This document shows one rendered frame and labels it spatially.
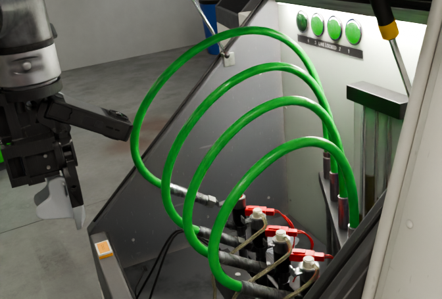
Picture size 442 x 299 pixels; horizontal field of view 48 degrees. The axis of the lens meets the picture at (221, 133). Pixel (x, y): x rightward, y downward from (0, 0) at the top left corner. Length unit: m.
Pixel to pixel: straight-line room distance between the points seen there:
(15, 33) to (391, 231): 0.48
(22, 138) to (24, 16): 0.15
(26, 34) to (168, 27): 7.25
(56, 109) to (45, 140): 0.04
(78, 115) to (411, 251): 0.42
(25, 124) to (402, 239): 0.46
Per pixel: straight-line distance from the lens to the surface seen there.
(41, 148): 0.63
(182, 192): 0.87
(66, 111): 0.64
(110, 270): 1.09
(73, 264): 2.88
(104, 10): 7.48
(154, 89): 0.80
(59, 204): 0.68
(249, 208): 0.93
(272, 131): 1.29
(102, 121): 0.65
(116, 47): 7.58
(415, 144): 0.57
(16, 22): 0.59
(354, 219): 0.75
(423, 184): 0.56
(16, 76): 0.61
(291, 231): 0.87
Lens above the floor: 1.57
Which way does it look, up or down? 22 degrees down
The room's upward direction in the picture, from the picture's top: 6 degrees counter-clockwise
